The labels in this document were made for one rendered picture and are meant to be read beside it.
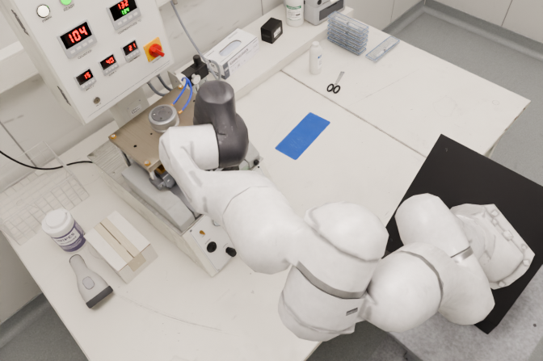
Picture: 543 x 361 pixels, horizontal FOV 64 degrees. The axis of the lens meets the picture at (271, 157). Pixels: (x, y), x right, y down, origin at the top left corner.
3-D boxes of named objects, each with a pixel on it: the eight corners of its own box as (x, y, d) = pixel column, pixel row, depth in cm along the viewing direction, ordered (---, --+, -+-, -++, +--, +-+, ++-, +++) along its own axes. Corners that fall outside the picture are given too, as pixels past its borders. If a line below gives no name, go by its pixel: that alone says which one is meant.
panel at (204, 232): (216, 272, 131) (187, 231, 121) (280, 206, 144) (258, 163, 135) (220, 275, 130) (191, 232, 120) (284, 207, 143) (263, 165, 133)
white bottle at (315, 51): (309, 74, 185) (309, 47, 173) (309, 67, 188) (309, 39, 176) (321, 74, 184) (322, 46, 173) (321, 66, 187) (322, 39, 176)
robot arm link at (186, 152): (288, 181, 69) (240, 109, 95) (170, 200, 64) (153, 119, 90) (287, 235, 75) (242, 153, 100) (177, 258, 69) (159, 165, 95)
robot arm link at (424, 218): (454, 179, 101) (430, 186, 80) (495, 254, 97) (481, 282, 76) (411, 199, 107) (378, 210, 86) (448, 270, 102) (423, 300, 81)
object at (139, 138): (106, 147, 130) (89, 116, 120) (183, 90, 144) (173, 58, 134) (157, 188, 119) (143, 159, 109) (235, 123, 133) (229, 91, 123)
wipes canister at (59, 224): (56, 242, 142) (34, 219, 130) (80, 225, 145) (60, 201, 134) (69, 259, 138) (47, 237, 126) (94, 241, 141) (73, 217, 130)
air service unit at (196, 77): (179, 104, 146) (169, 69, 135) (210, 81, 153) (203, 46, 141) (190, 111, 144) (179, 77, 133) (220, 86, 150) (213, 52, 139)
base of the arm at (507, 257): (549, 251, 103) (549, 263, 92) (490, 300, 110) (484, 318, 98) (473, 186, 112) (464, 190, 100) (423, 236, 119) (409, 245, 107)
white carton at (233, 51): (204, 69, 184) (200, 56, 179) (238, 41, 195) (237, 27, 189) (225, 80, 179) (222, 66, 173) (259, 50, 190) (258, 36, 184)
